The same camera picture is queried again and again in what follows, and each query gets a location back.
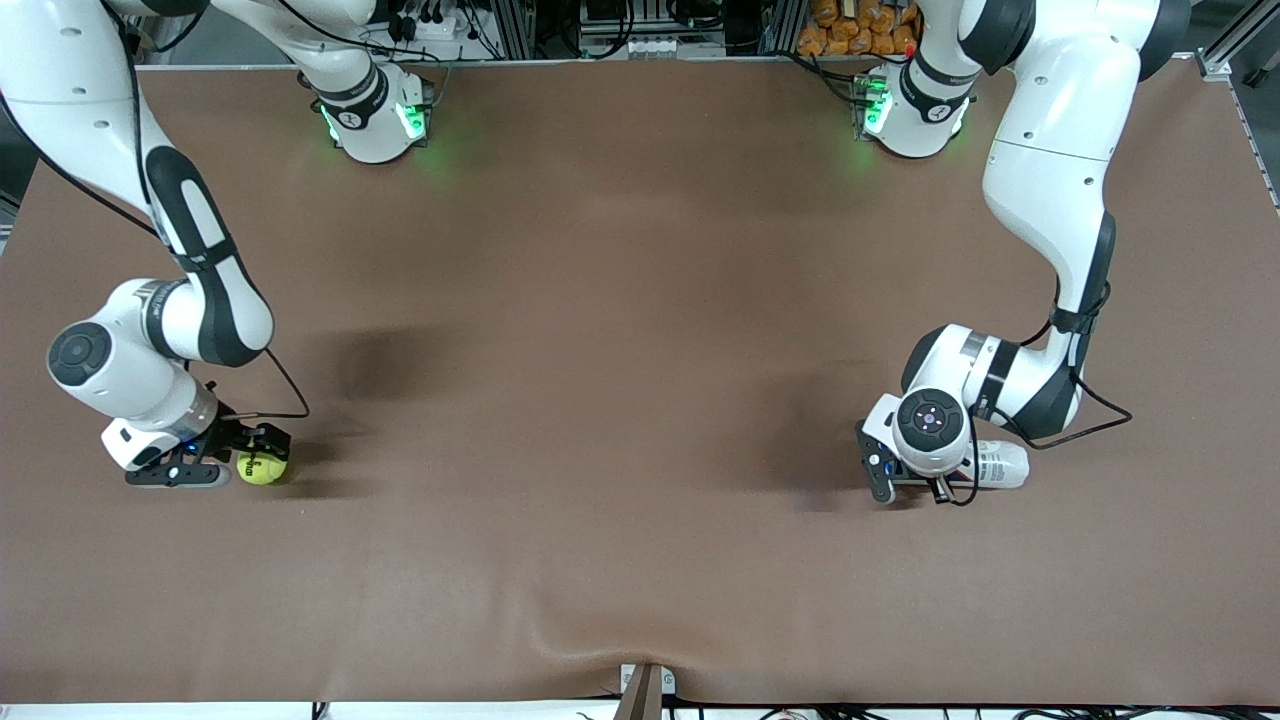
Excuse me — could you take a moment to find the yellow-green tennis ball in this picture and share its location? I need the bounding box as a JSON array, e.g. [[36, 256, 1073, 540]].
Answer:
[[237, 448, 289, 487]]

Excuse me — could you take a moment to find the brown table mat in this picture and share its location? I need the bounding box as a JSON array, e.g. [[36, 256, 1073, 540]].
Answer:
[[0, 55, 1280, 706]]

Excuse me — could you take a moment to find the brown wooden strut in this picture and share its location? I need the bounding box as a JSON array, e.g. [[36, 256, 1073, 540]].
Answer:
[[612, 665, 664, 720]]

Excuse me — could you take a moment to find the orange packaged goods bag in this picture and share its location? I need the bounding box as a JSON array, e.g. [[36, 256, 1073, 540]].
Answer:
[[797, 0, 916, 57]]

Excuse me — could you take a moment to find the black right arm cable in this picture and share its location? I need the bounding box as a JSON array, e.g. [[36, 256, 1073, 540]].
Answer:
[[0, 0, 311, 421]]

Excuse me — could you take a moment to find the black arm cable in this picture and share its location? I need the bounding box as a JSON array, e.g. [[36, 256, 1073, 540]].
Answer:
[[960, 285, 1134, 506], [0, 0, 311, 421]]

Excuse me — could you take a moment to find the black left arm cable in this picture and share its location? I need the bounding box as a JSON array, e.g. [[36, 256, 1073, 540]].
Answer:
[[960, 285, 1134, 506]]

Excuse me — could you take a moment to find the grey metal bracket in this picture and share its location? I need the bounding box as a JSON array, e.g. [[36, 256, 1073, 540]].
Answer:
[[619, 662, 677, 698]]

